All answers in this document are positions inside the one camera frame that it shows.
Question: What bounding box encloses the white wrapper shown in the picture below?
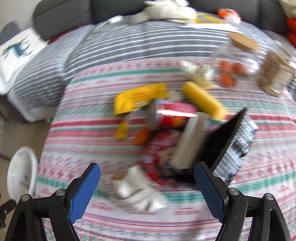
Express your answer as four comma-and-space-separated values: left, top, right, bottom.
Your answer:
100, 165, 167, 213

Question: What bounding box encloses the orange white toy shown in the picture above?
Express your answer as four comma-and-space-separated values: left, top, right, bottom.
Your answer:
217, 9, 241, 24

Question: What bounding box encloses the glass jar with cork lid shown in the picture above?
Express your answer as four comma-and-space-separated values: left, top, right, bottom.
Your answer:
210, 32, 259, 87

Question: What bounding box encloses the yellow green sponge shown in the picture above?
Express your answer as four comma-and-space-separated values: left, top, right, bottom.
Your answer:
183, 81, 227, 121

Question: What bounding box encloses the white charger adapter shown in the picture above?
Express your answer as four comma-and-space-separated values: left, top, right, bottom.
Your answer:
107, 15, 123, 24

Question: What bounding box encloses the red orange cushion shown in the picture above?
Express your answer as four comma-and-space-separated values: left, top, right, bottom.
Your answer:
286, 18, 296, 47

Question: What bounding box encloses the patterned red green tablecloth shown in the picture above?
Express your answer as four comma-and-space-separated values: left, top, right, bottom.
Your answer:
36, 58, 295, 240

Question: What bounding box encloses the red snack bag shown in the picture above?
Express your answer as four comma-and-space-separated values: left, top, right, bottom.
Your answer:
139, 130, 182, 186

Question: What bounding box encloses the yellow book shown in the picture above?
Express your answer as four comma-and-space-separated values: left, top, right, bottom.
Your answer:
168, 13, 240, 33

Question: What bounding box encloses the black box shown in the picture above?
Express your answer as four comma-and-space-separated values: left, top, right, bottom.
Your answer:
164, 108, 247, 185

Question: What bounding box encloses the white deer print pillow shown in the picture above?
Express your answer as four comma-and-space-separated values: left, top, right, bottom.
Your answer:
1, 28, 48, 95

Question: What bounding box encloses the orange tangerine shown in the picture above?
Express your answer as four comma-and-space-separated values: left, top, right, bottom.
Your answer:
219, 60, 232, 72
233, 62, 246, 74
220, 73, 234, 87

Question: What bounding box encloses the red soda can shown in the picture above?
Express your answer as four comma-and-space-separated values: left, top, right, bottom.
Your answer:
147, 99, 198, 131

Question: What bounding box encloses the yellow snack wrapper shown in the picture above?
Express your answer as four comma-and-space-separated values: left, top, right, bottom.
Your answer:
113, 83, 168, 115

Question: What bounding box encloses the glass jar with crackers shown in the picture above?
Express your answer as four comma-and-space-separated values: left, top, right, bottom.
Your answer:
257, 40, 295, 97

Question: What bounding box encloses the grey striped quilt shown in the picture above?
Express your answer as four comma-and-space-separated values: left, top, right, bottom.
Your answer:
7, 16, 229, 122

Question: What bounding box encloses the dark grey sofa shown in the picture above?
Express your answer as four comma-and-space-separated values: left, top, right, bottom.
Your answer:
32, 0, 288, 40

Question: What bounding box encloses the white trash bin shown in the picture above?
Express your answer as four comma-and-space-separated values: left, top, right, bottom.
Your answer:
7, 147, 39, 203

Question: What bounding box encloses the cream paper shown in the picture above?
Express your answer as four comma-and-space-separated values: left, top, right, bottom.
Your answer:
179, 61, 217, 89

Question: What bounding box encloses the white plush toy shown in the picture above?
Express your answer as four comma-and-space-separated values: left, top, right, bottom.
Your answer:
130, 0, 197, 24

